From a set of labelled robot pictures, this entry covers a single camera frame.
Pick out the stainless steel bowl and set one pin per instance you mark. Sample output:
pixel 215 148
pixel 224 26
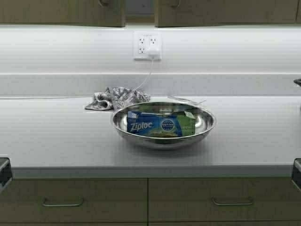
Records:
pixel 205 122

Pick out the cabinet door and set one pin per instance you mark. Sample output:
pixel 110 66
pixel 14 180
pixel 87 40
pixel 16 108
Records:
pixel 190 13
pixel 102 13

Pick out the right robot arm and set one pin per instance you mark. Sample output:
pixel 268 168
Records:
pixel 296 173

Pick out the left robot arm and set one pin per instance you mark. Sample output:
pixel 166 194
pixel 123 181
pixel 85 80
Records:
pixel 6 174

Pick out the black cooking pot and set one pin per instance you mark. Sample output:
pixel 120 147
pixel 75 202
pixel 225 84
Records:
pixel 297 82

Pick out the blue Ziploc box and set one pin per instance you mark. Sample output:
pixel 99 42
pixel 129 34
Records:
pixel 177 124

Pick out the grey patterned cloth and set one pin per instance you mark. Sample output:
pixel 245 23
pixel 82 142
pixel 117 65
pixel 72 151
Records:
pixel 116 98

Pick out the white charger plug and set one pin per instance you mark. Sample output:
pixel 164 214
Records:
pixel 154 54

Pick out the right drawer front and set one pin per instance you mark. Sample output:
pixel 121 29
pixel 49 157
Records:
pixel 189 199

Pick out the drawer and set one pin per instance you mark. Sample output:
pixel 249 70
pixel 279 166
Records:
pixel 106 201
pixel 189 199

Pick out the left drawer front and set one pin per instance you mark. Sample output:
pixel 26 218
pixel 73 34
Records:
pixel 106 201

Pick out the white wall outlet plate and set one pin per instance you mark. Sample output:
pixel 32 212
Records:
pixel 143 40

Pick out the right drawer handle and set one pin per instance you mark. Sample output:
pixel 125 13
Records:
pixel 232 202

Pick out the drawer handle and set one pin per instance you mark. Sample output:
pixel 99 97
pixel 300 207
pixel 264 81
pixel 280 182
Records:
pixel 61 202
pixel 232 202

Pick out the left drawer handle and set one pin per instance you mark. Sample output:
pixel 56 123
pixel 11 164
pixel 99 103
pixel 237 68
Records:
pixel 61 202

